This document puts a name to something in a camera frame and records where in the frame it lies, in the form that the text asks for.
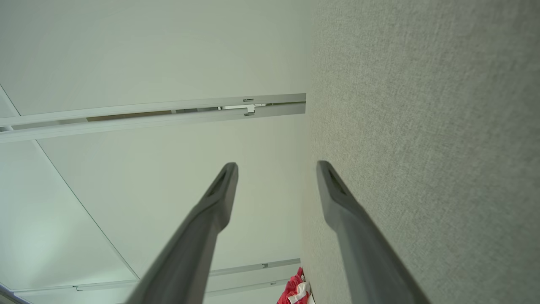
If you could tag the pale wall panel rail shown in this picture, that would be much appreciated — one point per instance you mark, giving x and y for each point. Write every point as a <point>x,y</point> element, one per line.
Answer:
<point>253,269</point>

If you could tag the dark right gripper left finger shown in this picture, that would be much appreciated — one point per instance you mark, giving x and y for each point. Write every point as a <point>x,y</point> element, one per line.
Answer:
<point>190,245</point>

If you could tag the grey partition post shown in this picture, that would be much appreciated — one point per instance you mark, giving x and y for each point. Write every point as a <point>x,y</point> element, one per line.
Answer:
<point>126,125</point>

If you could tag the red shorts white trim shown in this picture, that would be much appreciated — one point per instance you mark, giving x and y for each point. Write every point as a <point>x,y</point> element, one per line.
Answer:
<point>291,291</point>

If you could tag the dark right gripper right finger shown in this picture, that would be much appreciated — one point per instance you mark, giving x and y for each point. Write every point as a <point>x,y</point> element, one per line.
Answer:
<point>363,253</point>

